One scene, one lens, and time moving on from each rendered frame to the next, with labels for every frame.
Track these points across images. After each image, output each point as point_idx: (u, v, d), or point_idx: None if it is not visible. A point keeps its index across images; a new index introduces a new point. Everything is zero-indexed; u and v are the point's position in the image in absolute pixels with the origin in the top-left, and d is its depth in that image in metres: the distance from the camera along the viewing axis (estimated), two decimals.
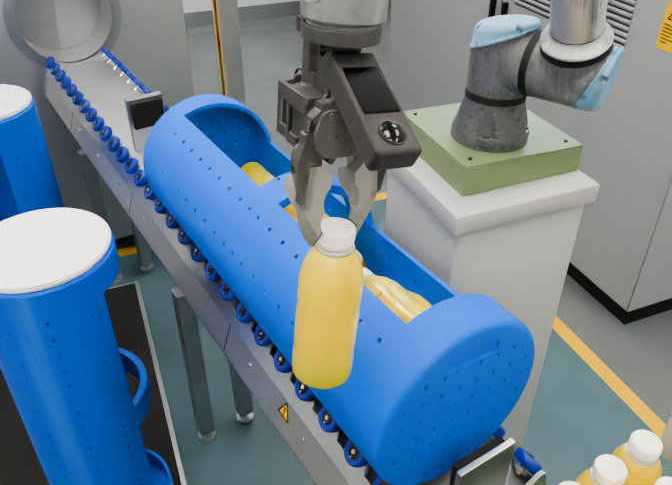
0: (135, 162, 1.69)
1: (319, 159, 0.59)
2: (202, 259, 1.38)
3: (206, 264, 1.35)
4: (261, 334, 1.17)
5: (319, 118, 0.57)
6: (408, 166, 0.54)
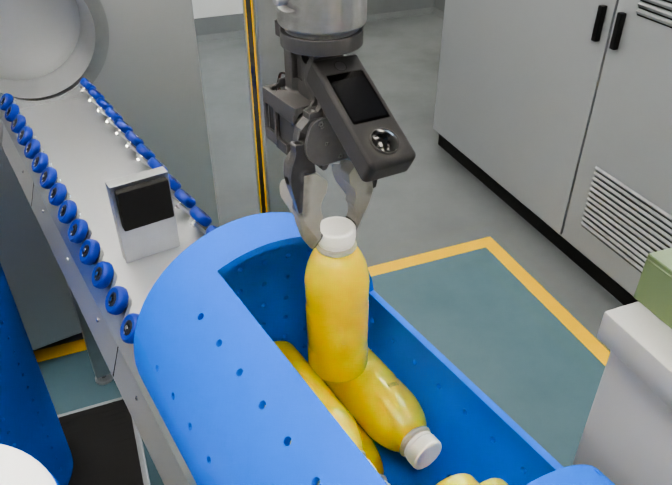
0: (122, 296, 0.99)
1: (312, 167, 0.58)
2: None
3: None
4: None
5: (308, 128, 0.56)
6: (402, 172, 0.54)
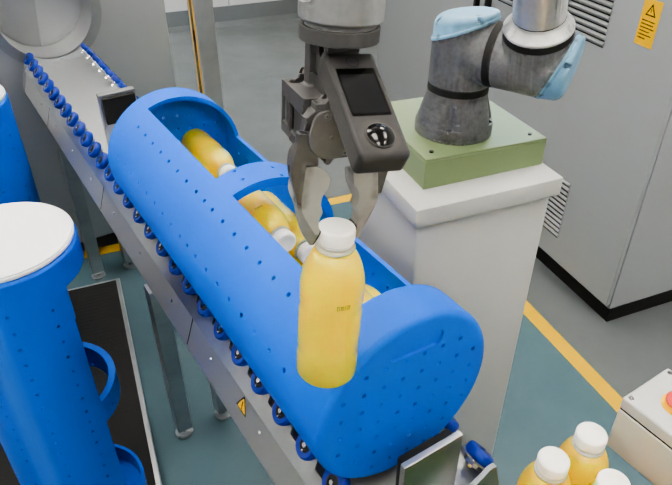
0: (106, 157, 1.68)
1: (315, 159, 0.59)
2: (167, 253, 1.37)
3: (170, 259, 1.34)
4: (220, 328, 1.17)
5: (313, 118, 0.57)
6: (396, 170, 0.53)
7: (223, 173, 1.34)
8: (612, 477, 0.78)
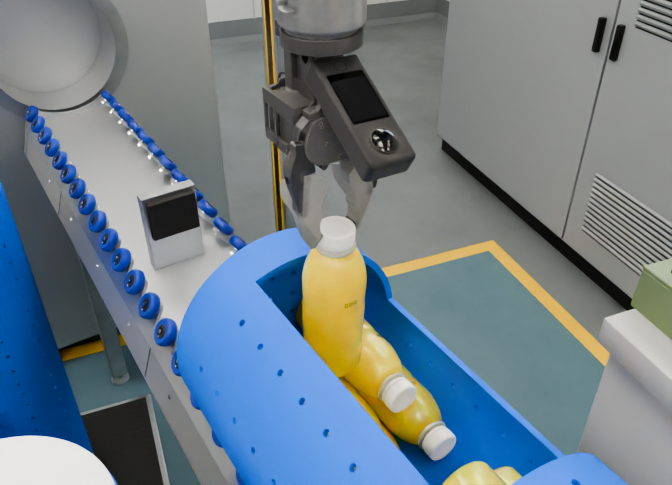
0: (155, 302, 1.07)
1: (312, 167, 0.58)
2: None
3: None
4: None
5: (308, 128, 0.56)
6: (402, 171, 0.54)
7: (393, 399, 0.73)
8: None
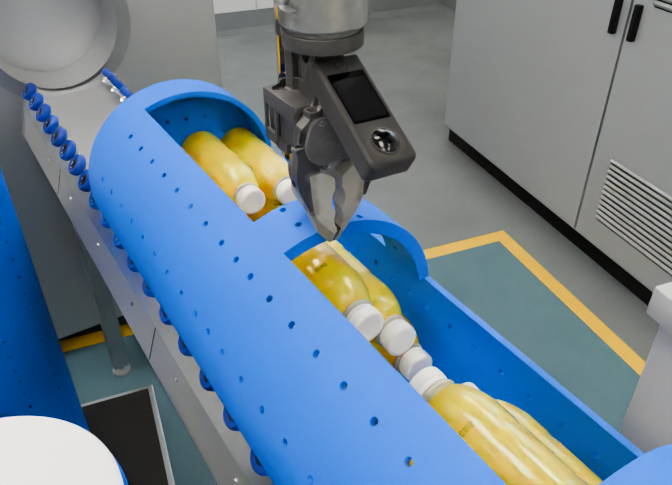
0: (151, 296, 1.00)
1: (316, 167, 0.59)
2: None
3: None
4: None
5: (309, 128, 0.56)
6: (403, 171, 0.54)
7: None
8: None
